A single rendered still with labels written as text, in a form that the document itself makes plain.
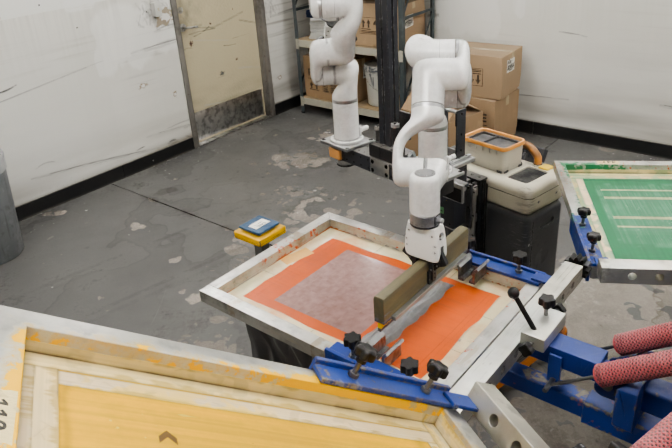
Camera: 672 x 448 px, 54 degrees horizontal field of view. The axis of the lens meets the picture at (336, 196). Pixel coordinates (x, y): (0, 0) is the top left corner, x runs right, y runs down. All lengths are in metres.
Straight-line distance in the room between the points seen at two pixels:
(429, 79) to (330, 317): 0.69
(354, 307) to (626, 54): 3.90
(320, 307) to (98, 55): 3.69
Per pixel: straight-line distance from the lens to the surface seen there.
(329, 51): 2.29
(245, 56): 6.21
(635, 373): 1.49
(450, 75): 1.70
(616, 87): 5.46
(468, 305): 1.86
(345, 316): 1.81
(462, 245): 1.84
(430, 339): 1.73
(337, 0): 2.20
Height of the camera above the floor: 2.02
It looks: 26 degrees down
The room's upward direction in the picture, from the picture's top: 4 degrees counter-clockwise
